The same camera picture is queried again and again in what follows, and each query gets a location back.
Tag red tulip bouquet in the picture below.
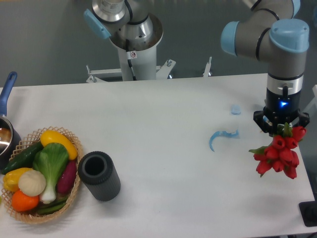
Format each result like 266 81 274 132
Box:
249 123 307 179

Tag black device at table corner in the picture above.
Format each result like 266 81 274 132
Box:
299 201 317 227

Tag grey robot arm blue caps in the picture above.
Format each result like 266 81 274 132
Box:
84 0 310 135

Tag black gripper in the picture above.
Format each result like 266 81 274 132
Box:
253 89 310 136

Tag orange fruit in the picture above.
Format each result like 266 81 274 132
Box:
11 190 40 212

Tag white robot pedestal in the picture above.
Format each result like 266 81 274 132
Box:
86 14 213 84

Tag green cucumber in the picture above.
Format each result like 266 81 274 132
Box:
1 142 44 175

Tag small pale blue cap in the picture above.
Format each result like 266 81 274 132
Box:
230 105 241 115

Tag dark grey ribbed vase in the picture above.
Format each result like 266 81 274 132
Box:
78 151 121 201

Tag green bok choy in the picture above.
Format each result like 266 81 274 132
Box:
33 143 69 204

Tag yellow squash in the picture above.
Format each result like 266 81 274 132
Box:
40 130 78 160

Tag yellow bell pepper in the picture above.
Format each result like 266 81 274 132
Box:
3 168 32 192

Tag blue handled saucepan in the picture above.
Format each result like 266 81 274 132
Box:
0 71 21 170

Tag black cable on pedestal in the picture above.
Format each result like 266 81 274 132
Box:
124 39 137 81

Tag curved blue tape strip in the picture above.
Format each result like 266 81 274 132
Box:
209 128 240 152

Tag green bean pods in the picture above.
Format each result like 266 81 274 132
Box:
36 197 68 216

